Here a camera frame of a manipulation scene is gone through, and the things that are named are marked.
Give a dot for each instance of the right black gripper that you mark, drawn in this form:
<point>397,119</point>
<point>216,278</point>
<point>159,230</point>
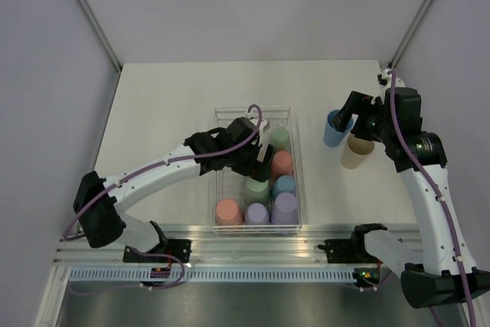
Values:
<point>358,103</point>

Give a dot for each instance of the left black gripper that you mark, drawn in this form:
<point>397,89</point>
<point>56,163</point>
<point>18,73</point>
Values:
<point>256,170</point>

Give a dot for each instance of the beige cup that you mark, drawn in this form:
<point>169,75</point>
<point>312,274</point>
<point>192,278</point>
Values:
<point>356,152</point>

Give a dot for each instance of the green cup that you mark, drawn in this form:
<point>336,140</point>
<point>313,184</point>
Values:
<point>256,192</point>
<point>279,139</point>

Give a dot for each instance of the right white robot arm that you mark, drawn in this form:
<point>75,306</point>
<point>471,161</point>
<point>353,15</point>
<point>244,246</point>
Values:
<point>445,272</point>

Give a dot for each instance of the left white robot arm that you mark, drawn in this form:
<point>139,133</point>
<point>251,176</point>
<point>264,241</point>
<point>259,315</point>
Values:
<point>101,204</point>

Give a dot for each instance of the pink cup rear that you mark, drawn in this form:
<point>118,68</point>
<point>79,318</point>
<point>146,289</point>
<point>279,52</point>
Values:
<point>282,164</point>

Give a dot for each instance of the pink cup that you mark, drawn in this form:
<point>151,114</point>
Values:
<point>282,164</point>
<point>228,213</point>

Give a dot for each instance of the light blue cup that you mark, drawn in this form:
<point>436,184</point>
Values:
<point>283,184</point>

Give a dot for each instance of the small purple cup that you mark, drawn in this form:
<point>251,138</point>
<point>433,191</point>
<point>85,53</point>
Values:
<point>257,214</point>

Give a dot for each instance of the large purple cup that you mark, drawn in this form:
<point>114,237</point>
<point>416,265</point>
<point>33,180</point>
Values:
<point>285,209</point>

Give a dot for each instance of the pink cup front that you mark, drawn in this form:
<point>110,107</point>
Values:
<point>228,213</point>

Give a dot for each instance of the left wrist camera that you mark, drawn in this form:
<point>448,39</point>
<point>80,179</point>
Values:
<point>263,123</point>

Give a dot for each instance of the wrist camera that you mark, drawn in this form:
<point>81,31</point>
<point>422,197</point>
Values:
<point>385,79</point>
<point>263,123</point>

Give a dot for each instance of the clear wire dish rack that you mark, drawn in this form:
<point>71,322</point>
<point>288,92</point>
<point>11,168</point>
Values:
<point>229,184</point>

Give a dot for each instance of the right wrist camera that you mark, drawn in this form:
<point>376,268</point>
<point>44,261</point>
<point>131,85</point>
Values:
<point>385,79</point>

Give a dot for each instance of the aluminium front rail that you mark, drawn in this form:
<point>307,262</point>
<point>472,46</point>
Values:
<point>219,250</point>

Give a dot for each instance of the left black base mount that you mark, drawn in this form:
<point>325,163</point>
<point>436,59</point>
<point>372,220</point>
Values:
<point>179,249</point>

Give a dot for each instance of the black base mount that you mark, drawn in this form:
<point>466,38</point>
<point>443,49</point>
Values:
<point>179,249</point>
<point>339,251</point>

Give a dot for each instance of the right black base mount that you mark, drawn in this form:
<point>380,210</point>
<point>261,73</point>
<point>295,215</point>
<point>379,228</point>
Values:
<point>339,251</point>

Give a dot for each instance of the right aluminium frame post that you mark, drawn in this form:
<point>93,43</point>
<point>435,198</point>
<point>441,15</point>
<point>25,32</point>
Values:
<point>416,22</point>

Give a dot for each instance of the aluminium frame post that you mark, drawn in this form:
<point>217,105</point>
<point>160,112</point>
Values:
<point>416,22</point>
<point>100,35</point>

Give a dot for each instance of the white slotted cable duct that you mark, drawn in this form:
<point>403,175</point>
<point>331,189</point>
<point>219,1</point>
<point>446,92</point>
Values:
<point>215,274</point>

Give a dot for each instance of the left aluminium frame post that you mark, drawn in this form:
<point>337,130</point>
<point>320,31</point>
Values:
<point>100,35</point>

